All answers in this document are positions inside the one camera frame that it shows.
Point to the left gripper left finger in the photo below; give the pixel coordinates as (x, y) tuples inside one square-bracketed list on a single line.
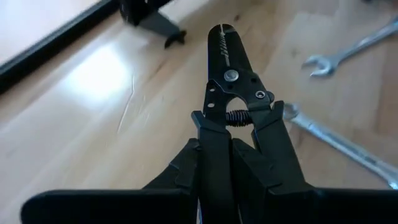
[(124, 205)]

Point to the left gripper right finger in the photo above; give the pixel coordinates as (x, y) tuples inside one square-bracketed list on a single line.
[(342, 205)]

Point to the chrome combination wrench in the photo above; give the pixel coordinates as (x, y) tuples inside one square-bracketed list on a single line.
[(342, 144), (357, 46)]

